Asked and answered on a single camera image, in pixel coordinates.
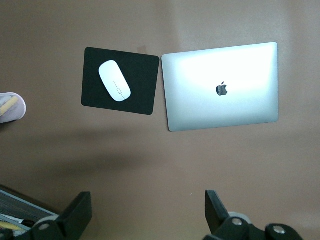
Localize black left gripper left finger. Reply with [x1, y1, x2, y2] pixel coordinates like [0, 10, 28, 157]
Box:
[29, 191, 93, 240]

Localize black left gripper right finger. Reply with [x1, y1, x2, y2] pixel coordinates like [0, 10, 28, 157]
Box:
[203, 189, 303, 240]

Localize silver laptop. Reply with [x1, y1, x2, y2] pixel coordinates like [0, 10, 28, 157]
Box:
[161, 41, 279, 133]

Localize yellow marker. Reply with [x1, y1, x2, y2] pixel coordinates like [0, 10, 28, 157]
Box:
[0, 96, 19, 116]

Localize pink mesh pen cup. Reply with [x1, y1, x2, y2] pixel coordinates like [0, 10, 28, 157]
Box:
[0, 91, 27, 124]

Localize white computer mouse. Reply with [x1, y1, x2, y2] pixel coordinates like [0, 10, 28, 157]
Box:
[98, 60, 132, 102]

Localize black mouse pad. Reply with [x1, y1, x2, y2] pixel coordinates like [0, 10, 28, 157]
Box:
[80, 46, 160, 116]

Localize black wire mesh tray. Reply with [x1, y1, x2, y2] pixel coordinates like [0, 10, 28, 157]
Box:
[0, 184, 62, 240]

